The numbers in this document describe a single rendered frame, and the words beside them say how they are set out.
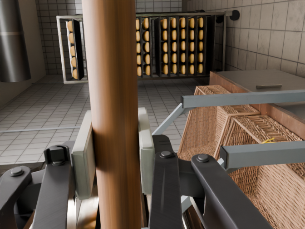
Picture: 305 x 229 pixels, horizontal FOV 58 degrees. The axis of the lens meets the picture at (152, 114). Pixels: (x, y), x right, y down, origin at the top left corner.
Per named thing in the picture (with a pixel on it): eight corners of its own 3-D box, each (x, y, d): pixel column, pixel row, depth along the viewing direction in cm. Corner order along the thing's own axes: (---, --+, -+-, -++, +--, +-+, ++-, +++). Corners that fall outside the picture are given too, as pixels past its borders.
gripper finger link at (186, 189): (157, 176, 13) (218, 172, 13) (149, 134, 18) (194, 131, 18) (157, 202, 14) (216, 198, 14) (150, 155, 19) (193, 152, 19)
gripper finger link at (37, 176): (71, 210, 13) (7, 216, 13) (84, 160, 18) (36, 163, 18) (67, 183, 13) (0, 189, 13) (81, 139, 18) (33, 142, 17)
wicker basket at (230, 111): (252, 203, 137) (197, 208, 135) (215, 152, 190) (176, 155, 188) (262, 111, 121) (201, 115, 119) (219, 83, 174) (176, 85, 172)
